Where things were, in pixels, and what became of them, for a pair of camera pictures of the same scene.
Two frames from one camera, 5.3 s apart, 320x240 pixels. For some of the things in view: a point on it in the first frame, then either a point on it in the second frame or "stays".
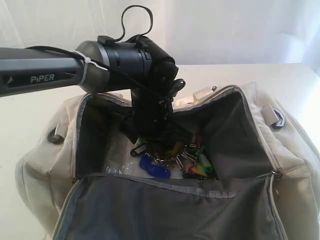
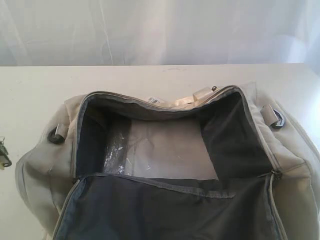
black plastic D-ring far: x=280 y=122 stays
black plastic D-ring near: x=56 y=140 stays
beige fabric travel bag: x=268 y=187 stays
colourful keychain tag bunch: x=192 y=158 to x=5 y=161
